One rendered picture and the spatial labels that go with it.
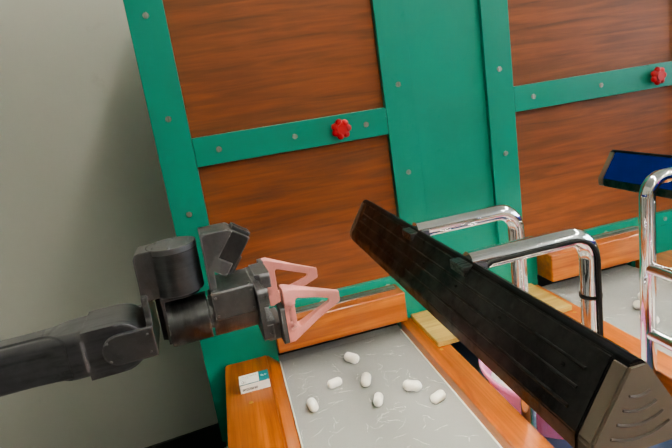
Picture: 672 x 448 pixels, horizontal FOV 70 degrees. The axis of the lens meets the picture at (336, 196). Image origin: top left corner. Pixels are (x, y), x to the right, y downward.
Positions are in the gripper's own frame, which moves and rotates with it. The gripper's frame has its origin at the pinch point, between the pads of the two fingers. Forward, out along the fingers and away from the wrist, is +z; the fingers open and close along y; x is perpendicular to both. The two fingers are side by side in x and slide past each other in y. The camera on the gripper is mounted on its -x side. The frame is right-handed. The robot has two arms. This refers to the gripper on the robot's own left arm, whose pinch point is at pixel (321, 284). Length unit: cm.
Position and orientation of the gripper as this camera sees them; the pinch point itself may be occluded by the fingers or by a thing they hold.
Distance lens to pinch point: 65.4
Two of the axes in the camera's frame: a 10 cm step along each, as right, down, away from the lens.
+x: 1.3, 9.7, 2.0
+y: -3.2, -1.5, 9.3
